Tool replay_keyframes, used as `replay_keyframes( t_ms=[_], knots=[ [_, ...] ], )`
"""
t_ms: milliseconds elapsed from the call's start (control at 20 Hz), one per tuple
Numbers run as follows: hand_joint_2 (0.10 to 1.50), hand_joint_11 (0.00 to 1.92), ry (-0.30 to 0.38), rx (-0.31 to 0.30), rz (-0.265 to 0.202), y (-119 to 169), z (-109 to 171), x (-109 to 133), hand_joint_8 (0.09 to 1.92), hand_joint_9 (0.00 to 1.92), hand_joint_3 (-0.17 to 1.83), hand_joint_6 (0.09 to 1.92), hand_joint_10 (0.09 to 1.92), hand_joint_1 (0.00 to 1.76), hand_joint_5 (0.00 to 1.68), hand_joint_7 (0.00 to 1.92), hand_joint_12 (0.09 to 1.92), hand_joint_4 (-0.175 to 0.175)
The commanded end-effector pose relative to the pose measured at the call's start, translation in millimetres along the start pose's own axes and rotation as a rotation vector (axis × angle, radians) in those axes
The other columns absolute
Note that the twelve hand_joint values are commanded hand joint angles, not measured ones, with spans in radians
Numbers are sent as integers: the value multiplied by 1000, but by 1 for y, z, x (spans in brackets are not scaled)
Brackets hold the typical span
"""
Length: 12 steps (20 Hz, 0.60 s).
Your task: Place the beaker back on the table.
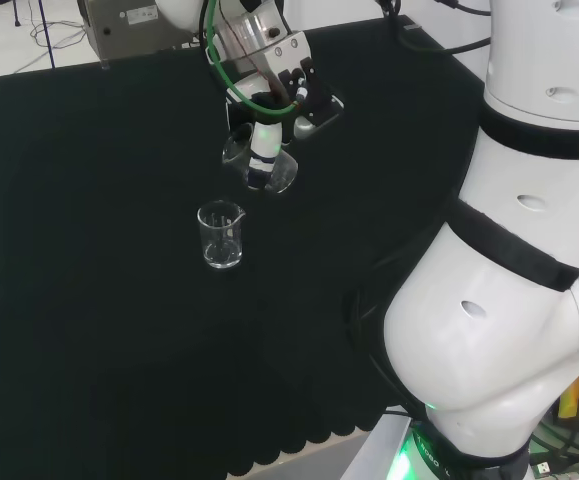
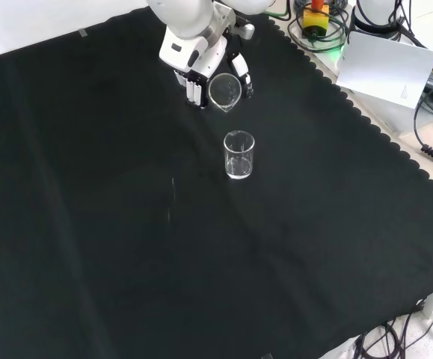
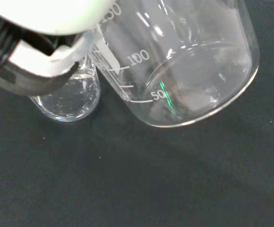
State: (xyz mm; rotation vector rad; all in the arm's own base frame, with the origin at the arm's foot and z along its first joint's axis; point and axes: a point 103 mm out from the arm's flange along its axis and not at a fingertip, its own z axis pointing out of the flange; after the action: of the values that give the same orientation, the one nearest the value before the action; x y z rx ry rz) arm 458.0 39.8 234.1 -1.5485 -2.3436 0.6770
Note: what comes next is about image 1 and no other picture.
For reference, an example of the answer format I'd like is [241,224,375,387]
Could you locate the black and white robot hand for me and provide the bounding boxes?
[226,74,295,192]

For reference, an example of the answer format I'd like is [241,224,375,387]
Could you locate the small clear glass beaker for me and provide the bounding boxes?
[221,130,300,196]

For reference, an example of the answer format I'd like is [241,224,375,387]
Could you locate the clear glass beaker with spout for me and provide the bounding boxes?
[197,199,247,270]

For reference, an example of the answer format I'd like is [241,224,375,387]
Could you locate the grey metal box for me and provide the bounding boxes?
[77,0,206,70]

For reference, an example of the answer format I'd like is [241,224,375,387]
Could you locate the black bench cloth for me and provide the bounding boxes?
[0,14,488,480]

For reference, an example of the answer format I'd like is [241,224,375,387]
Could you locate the blue tripod pole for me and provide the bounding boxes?
[37,0,57,69]

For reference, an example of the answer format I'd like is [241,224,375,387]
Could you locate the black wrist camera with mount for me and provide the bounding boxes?
[277,57,346,142]

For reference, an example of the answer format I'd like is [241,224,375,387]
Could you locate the green cable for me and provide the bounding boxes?
[202,0,304,122]

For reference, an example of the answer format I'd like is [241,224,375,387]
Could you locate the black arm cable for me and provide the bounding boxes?
[344,199,453,419]

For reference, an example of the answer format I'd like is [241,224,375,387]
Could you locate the loose floor cables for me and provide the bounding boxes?
[13,7,91,72]

